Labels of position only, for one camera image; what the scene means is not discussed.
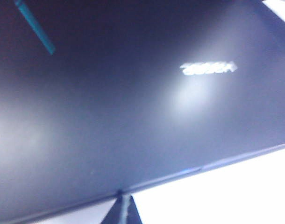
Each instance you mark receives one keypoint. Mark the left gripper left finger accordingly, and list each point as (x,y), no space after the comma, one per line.
(115,212)

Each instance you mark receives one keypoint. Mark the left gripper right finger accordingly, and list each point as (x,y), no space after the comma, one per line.
(132,213)

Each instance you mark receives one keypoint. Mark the black Hasee laptop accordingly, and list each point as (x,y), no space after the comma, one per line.
(109,105)

